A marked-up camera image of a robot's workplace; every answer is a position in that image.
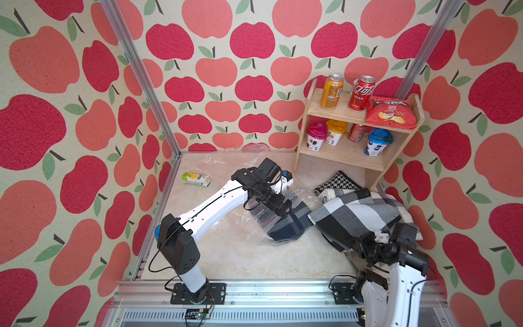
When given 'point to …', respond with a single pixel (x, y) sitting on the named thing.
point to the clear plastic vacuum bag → (265, 225)
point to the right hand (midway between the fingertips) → (350, 246)
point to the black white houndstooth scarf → (338, 180)
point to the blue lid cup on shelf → (378, 140)
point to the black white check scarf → (347, 218)
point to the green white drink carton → (199, 179)
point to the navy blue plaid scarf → (292, 224)
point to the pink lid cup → (316, 132)
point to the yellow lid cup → (336, 128)
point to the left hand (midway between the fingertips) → (284, 209)
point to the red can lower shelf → (356, 132)
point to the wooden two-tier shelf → (348, 152)
